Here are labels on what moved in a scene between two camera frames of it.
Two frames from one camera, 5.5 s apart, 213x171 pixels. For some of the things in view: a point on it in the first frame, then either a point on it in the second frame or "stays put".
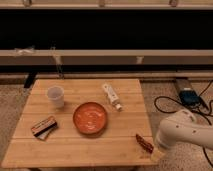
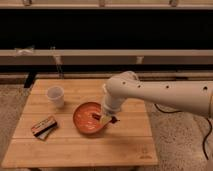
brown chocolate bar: [146, 145] to [113, 119]
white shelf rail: [106, 57] stays put
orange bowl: [90, 118] stays put
